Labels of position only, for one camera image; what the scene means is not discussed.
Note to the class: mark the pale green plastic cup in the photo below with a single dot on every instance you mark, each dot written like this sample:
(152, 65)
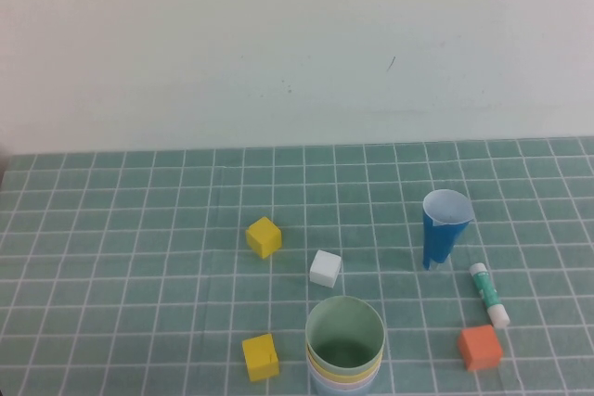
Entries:
(345, 322)

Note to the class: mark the yellow plastic cup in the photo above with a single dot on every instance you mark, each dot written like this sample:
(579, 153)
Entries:
(345, 370)

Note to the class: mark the pink plastic cup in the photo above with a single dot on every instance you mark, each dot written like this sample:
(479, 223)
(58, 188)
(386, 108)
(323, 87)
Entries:
(345, 381)

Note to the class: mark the white foam cube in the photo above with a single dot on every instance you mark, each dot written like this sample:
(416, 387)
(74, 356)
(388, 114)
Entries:
(325, 268)

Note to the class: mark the green checkered tablecloth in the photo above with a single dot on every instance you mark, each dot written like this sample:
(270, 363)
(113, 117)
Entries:
(162, 210)

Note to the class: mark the blue paper cone cup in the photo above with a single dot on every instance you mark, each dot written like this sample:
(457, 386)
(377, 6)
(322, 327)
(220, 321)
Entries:
(441, 238)

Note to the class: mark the yellow foam cube with crack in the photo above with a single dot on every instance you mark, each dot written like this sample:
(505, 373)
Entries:
(261, 359)

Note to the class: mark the light blue plastic cup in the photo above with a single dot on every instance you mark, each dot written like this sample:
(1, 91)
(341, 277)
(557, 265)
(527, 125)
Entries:
(345, 392)

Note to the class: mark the green white glue stick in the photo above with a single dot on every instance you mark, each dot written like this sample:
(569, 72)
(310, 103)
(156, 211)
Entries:
(487, 294)

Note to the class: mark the orange foam cube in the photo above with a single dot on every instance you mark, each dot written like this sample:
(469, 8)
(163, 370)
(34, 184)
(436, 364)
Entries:
(479, 347)

